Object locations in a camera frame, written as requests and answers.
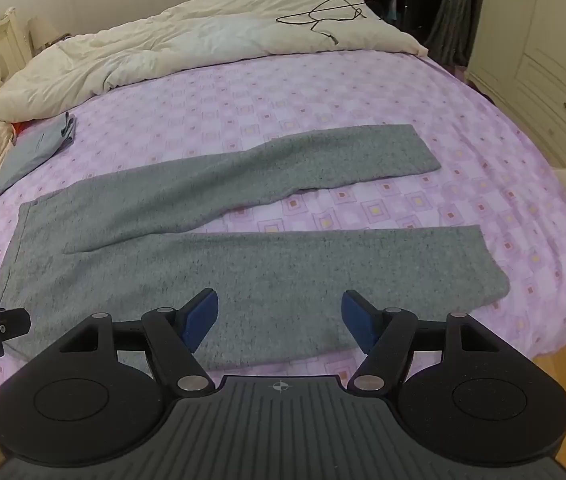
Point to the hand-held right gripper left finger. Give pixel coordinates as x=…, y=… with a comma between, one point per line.
x=201, y=320

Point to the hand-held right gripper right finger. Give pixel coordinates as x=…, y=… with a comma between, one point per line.
x=358, y=321

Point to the grey pants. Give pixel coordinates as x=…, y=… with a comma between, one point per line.
x=263, y=270

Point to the folded grey-blue garment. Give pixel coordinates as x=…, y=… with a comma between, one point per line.
x=33, y=152

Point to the small red item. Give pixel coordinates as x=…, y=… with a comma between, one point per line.
x=21, y=127

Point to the cream duvet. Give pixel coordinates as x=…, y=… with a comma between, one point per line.
x=188, y=45

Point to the grey patterned curtain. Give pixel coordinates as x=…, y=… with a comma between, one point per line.
x=455, y=5

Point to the cream wardrobe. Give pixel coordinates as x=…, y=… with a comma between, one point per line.
x=548, y=45

